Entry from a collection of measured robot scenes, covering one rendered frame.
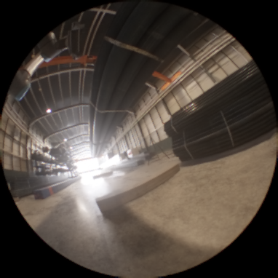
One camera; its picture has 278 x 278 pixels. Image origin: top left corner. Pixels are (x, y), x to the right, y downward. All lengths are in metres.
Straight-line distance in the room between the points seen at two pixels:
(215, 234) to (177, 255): 0.13
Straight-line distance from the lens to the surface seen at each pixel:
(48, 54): 0.67
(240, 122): 1.18
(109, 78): 0.86
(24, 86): 0.79
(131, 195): 0.80
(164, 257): 0.37
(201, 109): 1.38
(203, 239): 0.38
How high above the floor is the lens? 0.33
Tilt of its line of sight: 11 degrees up
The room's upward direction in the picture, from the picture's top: 18 degrees counter-clockwise
